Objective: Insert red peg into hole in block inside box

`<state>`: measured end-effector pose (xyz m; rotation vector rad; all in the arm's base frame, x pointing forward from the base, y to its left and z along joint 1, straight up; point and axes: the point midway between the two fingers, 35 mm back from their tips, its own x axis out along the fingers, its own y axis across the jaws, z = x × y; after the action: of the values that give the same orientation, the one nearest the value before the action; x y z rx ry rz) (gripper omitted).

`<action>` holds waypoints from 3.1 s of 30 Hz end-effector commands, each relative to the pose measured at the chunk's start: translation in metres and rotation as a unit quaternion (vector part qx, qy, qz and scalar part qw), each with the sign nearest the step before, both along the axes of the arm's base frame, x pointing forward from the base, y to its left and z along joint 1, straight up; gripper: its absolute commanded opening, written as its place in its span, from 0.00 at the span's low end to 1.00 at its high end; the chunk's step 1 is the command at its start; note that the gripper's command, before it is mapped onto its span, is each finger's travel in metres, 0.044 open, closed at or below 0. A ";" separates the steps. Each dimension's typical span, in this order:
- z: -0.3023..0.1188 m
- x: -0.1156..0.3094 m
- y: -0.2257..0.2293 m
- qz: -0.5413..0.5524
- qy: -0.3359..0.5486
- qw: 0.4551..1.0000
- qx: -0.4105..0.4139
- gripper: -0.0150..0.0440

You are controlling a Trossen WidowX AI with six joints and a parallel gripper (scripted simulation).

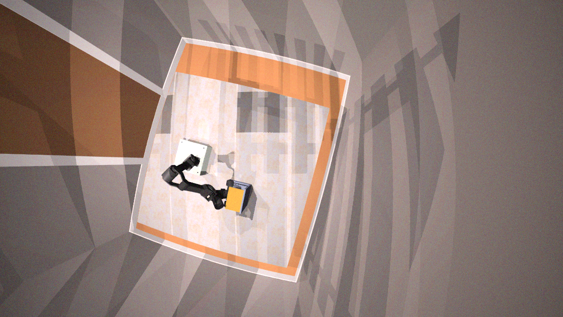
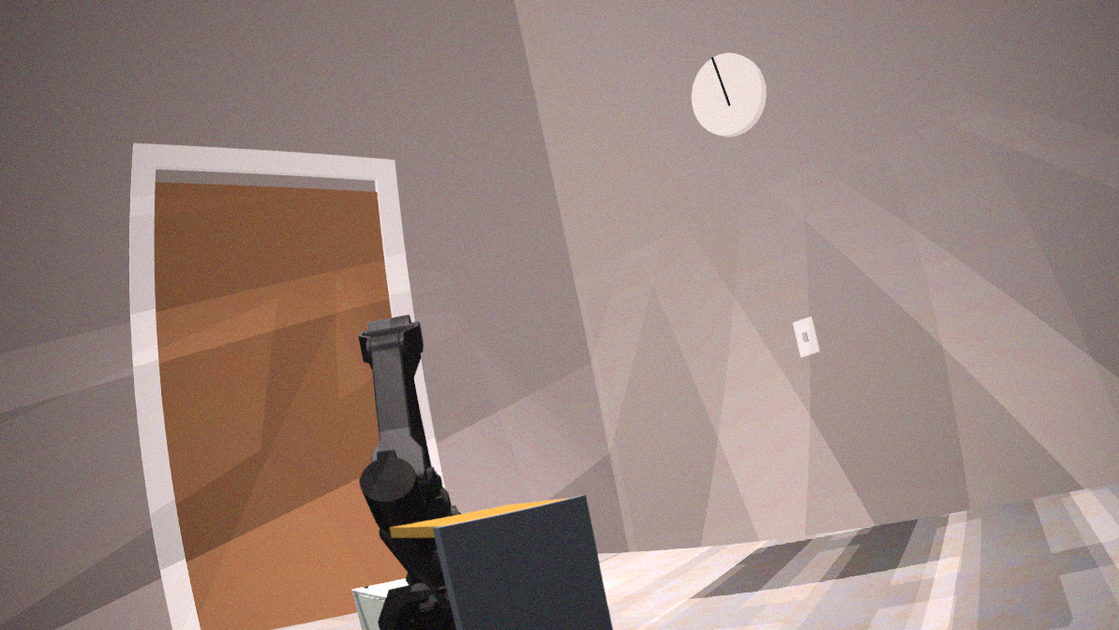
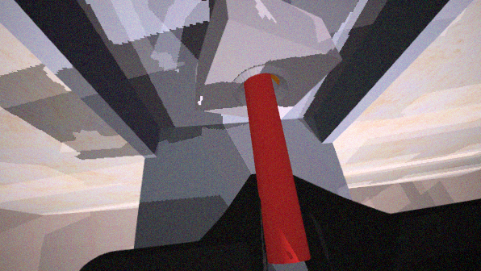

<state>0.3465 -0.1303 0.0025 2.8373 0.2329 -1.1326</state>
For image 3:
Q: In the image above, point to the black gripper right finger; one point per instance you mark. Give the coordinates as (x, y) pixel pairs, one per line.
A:
(343, 235)

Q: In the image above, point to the white block with hole in top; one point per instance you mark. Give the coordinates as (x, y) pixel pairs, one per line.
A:
(248, 37)

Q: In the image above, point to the red peg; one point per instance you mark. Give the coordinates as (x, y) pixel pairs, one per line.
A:
(285, 237)

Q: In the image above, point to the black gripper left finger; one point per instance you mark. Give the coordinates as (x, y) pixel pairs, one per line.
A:
(236, 242)

